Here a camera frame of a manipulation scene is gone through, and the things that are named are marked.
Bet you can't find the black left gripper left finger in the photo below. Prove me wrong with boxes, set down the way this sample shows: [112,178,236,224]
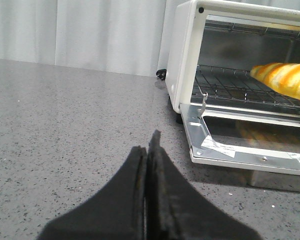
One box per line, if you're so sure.
[38,146,147,240]

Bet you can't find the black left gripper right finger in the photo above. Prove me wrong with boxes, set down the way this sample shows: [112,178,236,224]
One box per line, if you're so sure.
[146,130,261,240]

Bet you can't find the orange striped bread roll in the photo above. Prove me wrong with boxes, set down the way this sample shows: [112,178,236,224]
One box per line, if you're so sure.
[250,62,300,100]

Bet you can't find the oven glass door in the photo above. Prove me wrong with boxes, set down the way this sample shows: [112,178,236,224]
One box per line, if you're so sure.
[179,104,300,192]

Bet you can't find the white Toshiba toaster oven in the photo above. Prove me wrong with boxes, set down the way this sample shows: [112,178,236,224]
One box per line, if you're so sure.
[164,0,300,125]

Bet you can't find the white curtain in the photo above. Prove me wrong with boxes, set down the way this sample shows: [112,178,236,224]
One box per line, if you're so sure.
[0,0,300,77]

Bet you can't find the metal wire oven rack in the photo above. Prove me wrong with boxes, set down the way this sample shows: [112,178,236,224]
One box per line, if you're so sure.
[190,65,300,111]

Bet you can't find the black power cable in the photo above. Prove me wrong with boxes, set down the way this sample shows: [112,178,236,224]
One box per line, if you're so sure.
[155,68,167,81]

